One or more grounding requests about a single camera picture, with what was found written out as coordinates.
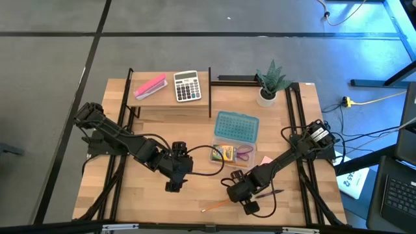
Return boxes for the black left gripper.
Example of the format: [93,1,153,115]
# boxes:
[157,151,195,194]

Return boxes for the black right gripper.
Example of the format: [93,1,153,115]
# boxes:
[226,176,261,216]

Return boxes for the purple pen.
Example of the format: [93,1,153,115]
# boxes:
[254,189,285,200]

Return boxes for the orange pencil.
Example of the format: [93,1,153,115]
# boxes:
[224,158,250,168]
[200,198,230,213]

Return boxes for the purple handled scissors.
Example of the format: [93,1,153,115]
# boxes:
[235,144,255,163]

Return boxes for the yellow green crayon box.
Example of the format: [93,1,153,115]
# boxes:
[211,144,238,164]

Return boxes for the clear pencil box blue lid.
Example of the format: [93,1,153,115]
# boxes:
[209,110,261,170]

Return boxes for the white desk calculator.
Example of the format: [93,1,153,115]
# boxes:
[173,70,203,103]

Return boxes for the pink stapler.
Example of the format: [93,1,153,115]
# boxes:
[133,72,169,101]

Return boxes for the white plant pot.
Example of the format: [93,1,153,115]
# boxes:
[255,86,278,109]

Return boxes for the white booklet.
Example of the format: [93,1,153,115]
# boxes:
[335,151,371,200]

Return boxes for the green snake plant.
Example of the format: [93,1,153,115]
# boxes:
[254,58,296,98]

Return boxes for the black table edge bar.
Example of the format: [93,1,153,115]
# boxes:
[0,220,416,234]

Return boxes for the black laptop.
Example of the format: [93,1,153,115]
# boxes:
[366,155,416,232]

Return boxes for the dark laptop screen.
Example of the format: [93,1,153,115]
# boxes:
[394,82,416,167]

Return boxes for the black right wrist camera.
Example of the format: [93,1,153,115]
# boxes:
[229,169,246,183]

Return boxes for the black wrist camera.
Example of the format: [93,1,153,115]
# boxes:
[229,169,246,183]
[171,140,189,157]

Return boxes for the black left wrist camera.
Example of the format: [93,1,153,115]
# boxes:
[171,140,189,157]

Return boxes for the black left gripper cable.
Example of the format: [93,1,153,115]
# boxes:
[187,144,226,177]

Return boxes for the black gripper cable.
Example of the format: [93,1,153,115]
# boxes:
[187,144,226,177]
[220,177,278,219]

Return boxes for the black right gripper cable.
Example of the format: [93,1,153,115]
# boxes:
[220,177,278,219]

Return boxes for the black aluminium rail frame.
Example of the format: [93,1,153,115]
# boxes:
[285,82,347,228]
[73,67,141,222]

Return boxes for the silver aluminium bracket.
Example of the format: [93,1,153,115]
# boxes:
[101,223,140,232]
[281,226,321,234]

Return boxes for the wooden shelf with black frame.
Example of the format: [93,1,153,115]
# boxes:
[126,71,211,109]

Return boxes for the yellow extension cable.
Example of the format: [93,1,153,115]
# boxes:
[352,90,408,106]

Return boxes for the black desk leg frame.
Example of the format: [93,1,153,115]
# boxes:
[350,0,416,88]

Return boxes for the white floor cable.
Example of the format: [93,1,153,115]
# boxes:
[316,0,368,27]

